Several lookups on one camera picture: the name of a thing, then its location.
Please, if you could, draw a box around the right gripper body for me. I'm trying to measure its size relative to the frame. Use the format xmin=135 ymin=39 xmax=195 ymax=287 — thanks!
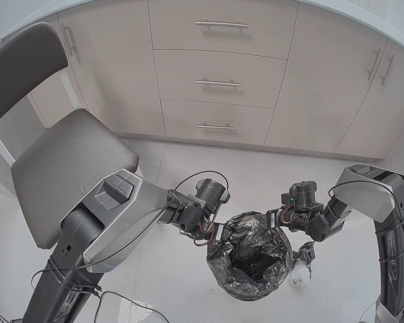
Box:
xmin=263 ymin=207 xmax=285 ymax=230

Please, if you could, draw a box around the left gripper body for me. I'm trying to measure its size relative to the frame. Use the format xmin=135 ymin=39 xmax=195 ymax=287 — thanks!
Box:
xmin=209 ymin=222 xmax=233 ymax=247

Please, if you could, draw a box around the black plastic bag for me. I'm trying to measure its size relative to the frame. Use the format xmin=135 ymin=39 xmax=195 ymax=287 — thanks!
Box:
xmin=206 ymin=211 xmax=294 ymax=300

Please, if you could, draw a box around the crumpled black plastic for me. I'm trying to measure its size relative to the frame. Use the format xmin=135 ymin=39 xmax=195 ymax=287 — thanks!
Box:
xmin=291 ymin=242 xmax=316 ymax=265

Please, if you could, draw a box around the clear printed wrapper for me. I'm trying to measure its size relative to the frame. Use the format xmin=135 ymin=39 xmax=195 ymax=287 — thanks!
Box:
xmin=289 ymin=259 xmax=312 ymax=288

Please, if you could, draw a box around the beige cabinet with drawers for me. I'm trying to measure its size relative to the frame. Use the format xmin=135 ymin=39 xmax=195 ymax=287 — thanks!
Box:
xmin=0 ymin=0 xmax=404 ymax=162

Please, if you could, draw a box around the grey padded white chair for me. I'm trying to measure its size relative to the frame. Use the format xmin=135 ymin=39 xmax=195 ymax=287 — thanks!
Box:
xmin=0 ymin=22 xmax=140 ymax=250

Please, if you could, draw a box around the black cable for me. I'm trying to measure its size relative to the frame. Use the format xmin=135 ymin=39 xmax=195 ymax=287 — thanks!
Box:
xmin=327 ymin=179 xmax=404 ymax=265
xmin=30 ymin=170 xmax=230 ymax=302
xmin=94 ymin=291 xmax=171 ymax=323

